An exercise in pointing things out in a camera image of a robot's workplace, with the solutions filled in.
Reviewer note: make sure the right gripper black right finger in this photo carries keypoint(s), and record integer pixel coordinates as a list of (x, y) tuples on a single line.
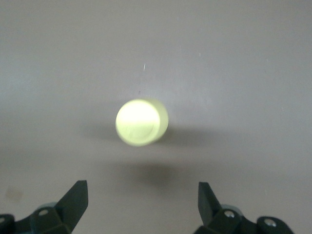
[(212, 212)]

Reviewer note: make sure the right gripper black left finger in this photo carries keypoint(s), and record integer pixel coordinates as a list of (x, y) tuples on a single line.
[(70, 207)]

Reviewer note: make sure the yellow plastic cup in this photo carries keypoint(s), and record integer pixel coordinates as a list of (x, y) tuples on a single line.
[(140, 123)]

